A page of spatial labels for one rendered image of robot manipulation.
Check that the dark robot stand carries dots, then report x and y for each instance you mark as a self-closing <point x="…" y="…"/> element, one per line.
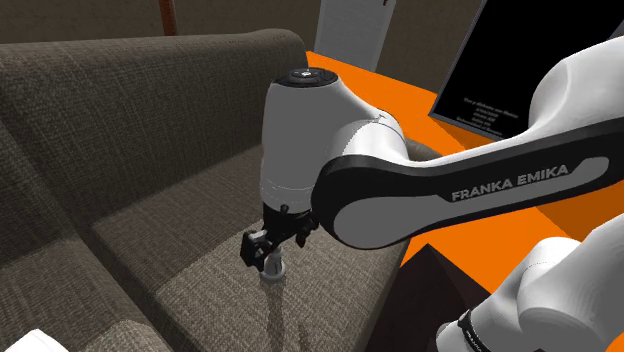
<point x="424" y="302"/>

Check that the black flat screen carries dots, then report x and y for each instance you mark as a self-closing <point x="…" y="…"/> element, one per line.
<point x="497" y="58"/>

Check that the small white bottle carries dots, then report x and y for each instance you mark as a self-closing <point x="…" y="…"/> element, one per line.
<point x="274" y="268"/>

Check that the white door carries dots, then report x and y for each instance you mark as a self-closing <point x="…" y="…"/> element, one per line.
<point x="353" y="29"/>

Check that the white flat object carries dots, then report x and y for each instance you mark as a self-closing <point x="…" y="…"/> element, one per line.
<point x="34" y="343"/>

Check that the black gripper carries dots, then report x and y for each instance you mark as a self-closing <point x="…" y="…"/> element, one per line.
<point x="285" y="222"/>

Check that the brown wooden pole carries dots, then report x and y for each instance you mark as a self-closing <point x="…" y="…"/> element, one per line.
<point x="168" y="17"/>

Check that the brown fabric sofa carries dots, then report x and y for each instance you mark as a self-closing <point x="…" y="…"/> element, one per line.
<point x="122" y="122"/>

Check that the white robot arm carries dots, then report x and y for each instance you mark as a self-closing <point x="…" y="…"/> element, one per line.
<point x="302" y="146"/>

